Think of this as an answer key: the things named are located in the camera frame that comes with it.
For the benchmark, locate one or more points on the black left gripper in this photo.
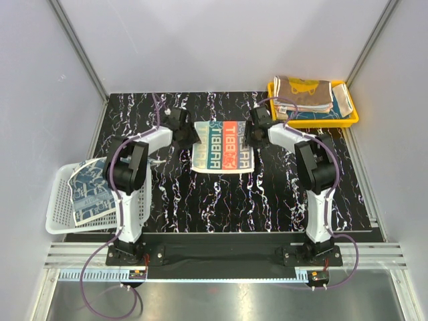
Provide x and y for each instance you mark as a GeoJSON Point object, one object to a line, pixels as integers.
{"type": "Point", "coordinates": [193, 139]}

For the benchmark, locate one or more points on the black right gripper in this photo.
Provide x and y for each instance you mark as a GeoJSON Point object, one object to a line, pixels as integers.
{"type": "Point", "coordinates": [248, 140]}

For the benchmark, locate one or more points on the striped rabbit text towel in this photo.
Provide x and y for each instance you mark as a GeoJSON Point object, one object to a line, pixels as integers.
{"type": "Point", "coordinates": [221, 149]}

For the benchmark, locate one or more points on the pink white rabbit towel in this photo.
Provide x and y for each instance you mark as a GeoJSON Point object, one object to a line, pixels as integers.
{"type": "Point", "coordinates": [284, 110]}

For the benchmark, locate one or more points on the blue white patterned towel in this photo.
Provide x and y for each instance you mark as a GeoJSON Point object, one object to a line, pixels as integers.
{"type": "Point", "coordinates": [93, 203]}

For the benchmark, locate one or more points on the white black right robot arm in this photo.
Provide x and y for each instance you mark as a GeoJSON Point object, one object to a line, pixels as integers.
{"type": "Point", "coordinates": [317, 166]}

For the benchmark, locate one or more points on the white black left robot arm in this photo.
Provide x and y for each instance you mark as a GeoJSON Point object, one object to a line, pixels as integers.
{"type": "Point", "coordinates": [128, 173]}

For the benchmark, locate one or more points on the yellow plastic tray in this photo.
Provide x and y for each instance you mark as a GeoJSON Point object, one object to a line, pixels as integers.
{"type": "Point", "coordinates": [318, 120]}

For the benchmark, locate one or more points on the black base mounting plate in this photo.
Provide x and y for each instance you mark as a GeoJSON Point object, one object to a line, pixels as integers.
{"type": "Point", "coordinates": [285, 248]}

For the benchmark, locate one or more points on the left orange connector box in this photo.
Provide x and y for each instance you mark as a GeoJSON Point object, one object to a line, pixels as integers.
{"type": "Point", "coordinates": [137, 275]}

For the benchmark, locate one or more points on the orange connector box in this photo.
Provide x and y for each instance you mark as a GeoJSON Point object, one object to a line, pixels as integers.
{"type": "Point", "coordinates": [137, 275]}
{"type": "Point", "coordinates": [318, 278]}

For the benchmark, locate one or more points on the white plastic laundry basket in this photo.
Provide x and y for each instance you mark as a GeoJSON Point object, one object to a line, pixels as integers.
{"type": "Point", "coordinates": [60, 218]}

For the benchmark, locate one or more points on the right orange connector box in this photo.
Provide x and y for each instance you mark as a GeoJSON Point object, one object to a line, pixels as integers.
{"type": "Point", "coordinates": [318, 278]}

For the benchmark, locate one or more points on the aluminium frame rail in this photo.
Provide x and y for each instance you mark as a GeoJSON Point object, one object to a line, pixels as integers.
{"type": "Point", "coordinates": [365, 256]}

